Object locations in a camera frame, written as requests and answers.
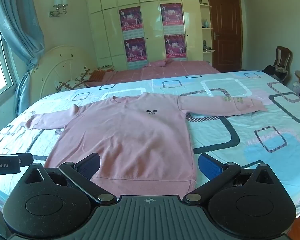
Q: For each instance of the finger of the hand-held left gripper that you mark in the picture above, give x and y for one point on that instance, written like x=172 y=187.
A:
x=26 y=159

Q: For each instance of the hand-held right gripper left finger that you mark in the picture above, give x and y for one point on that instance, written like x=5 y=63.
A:
x=88 y=166

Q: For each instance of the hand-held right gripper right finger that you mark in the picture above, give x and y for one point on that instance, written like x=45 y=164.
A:
x=210 y=166

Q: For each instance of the pink sweatshirt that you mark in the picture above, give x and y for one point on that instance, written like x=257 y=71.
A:
x=130 y=135

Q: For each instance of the dark clothes pile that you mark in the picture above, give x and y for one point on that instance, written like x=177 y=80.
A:
x=276 y=70

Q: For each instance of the patterned light blue bed sheet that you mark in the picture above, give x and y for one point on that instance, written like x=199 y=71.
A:
x=240 y=120

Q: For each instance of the white brown patterned pillow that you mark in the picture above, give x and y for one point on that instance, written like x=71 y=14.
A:
x=86 y=73
x=70 y=85

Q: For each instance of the window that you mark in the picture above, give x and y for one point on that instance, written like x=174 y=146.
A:
x=0 y=75

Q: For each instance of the orange striped pillow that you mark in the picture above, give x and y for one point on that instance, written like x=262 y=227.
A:
x=100 y=75

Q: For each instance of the cream round headboard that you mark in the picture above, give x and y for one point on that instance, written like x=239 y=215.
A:
x=57 y=65

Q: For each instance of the pink checked bed cover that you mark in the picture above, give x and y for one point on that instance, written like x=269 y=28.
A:
x=165 y=72

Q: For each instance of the crumpled pink cloth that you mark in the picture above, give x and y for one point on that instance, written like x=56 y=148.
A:
x=162 y=62

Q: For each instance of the brown wooden chair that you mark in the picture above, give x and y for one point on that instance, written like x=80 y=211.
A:
x=283 y=56

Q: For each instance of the cream corner shelf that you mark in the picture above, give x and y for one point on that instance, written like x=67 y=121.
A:
x=205 y=32

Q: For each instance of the brown wooden door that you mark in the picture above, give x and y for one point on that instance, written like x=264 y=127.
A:
x=226 y=30

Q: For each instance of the light blue curtain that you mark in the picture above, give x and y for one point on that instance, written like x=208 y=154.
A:
x=17 y=17

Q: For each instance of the blue vase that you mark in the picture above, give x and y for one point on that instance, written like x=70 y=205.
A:
x=206 y=23

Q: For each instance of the cream wardrobe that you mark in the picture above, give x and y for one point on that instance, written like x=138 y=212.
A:
x=150 y=17

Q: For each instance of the pink wall poster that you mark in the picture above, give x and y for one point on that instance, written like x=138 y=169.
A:
x=172 y=13
x=136 y=50
x=130 y=17
x=175 y=45

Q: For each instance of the wall lamp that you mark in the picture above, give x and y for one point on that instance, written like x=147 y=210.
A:
x=60 y=3

